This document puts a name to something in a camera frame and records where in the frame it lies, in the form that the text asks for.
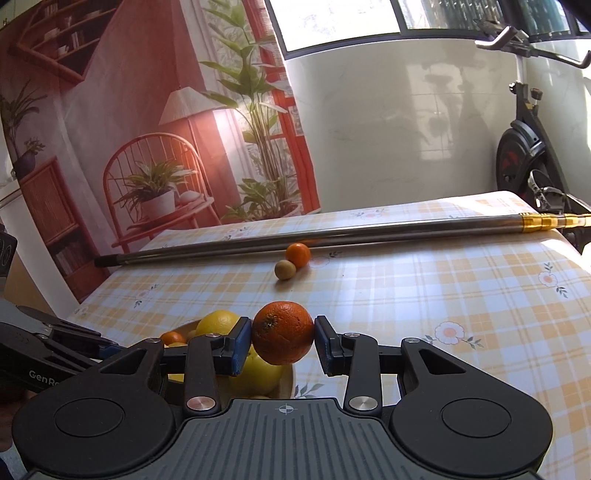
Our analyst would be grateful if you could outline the long metal pole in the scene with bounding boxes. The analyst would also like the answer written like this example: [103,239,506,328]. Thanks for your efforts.
[94,213,590,268]

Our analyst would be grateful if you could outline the black exercise bike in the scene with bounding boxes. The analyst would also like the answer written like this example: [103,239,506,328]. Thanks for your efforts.
[474,18,591,255]

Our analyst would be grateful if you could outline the plaid floral tablecloth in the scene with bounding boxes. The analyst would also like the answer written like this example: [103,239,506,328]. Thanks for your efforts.
[66,189,591,480]

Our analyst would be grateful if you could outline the printed room backdrop cloth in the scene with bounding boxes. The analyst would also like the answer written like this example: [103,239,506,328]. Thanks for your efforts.
[1,0,320,301]

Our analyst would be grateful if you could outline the small yellow citrus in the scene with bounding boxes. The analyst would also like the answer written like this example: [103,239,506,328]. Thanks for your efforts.
[229,347,283,398]

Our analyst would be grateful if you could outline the large yellow orange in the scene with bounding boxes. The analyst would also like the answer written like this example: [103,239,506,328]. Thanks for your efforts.
[195,310,240,336]

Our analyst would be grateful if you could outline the window frame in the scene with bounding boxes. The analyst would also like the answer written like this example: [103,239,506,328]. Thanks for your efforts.
[263,0,590,59]

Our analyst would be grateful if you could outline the orange tangerine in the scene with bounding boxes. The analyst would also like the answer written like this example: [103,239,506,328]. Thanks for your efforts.
[252,301,315,365]
[159,331,186,347]
[284,242,311,269]

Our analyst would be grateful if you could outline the brown kiwi on table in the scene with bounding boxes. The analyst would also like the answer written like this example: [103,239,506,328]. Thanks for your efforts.
[273,259,297,281]

